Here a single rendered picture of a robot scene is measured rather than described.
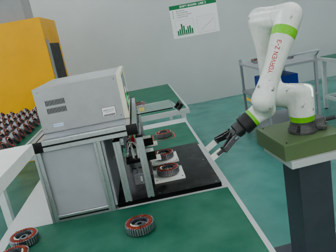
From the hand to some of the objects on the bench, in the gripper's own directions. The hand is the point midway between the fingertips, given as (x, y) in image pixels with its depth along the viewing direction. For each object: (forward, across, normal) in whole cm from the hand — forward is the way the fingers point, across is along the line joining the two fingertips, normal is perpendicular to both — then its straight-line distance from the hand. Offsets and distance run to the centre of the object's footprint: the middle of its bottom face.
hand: (209, 153), depth 178 cm
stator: (+22, 0, +6) cm, 23 cm away
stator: (+37, -43, +11) cm, 58 cm away
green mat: (+44, -52, +15) cm, 70 cm away
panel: (+45, +12, +18) cm, 50 cm away
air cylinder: (+35, 0, +12) cm, 37 cm away
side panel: (+58, -20, +23) cm, 66 cm away
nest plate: (+23, 0, +5) cm, 23 cm away
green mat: (+44, +77, +14) cm, 89 cm away
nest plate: (+23, +24, +5) cm, 34 cm away
